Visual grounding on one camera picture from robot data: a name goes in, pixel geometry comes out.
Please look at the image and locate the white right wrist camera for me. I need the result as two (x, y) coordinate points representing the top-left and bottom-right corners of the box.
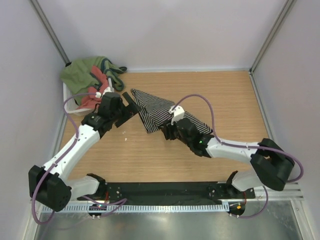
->
(168, 105), (185, 126)

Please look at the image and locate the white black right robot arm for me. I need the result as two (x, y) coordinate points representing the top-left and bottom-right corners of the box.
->
(160, 117), (295, 198)

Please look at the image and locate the green tank top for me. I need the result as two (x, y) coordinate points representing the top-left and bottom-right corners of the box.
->
(60, 56), (127, 106)

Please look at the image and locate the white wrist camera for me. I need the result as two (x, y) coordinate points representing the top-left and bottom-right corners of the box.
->
(95, 86), (115, 99)
(168, 105), (185, 126)

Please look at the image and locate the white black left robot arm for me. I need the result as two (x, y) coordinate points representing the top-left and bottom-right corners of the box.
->
(28, 92), (140, 212)

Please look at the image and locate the slotted grey cable duct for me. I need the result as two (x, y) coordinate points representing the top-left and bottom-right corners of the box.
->
(59, 202), (230, 214)

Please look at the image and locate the black white striped tank top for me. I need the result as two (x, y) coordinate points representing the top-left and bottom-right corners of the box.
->
(130, 87), (215, 138)

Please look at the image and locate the salmon red tank top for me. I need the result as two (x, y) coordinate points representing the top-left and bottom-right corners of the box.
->
(77, 66), (113, 110)

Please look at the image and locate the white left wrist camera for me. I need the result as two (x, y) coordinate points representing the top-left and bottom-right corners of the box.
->
(95, 86), (115, 99)

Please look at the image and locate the aluminium frame rail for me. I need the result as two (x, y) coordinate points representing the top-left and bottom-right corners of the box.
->
(279, 182), (304, 200)

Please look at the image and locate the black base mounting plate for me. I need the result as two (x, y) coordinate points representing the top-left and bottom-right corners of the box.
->
(88, 181), (256, 202)

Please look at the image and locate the white plastic basket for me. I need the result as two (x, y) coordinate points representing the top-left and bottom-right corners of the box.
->
(62, 83), (93, 116)

